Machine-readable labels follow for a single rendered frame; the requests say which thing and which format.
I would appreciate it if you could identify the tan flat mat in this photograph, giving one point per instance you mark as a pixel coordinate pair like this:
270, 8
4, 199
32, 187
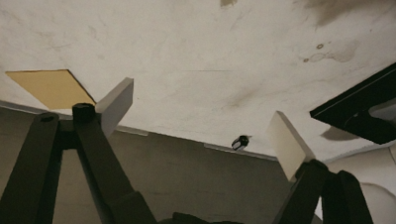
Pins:
56, 89

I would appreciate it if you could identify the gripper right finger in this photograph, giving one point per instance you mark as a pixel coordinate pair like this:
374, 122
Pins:
342, 198

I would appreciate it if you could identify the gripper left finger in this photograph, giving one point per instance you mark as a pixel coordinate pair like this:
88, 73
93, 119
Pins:
30, 193

